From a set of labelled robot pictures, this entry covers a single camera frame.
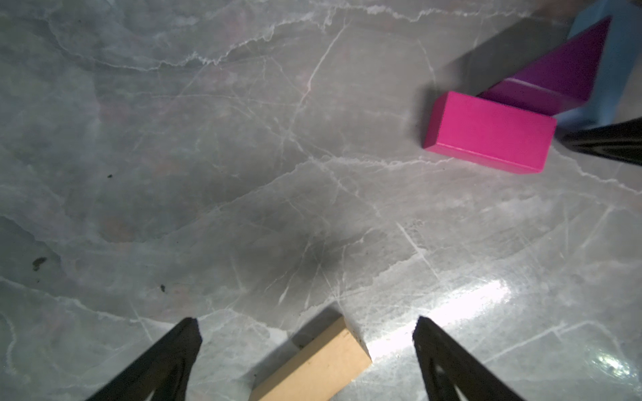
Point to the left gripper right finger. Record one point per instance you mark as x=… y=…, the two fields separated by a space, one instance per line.
x=449 y=372

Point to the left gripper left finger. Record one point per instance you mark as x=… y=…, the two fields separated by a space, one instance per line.
x=160 y=373

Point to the natural wood block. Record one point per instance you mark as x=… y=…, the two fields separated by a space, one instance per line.
x=321 y=369

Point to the magenta rectangular block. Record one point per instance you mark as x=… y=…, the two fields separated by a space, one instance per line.
x=490 y=134

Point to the purple triangular block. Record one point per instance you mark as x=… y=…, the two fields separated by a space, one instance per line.
x=561 y=80

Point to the light blue block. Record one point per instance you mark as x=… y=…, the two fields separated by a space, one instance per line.
x=622 y=48

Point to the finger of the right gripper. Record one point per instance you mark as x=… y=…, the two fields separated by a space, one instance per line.
x=620 y=142

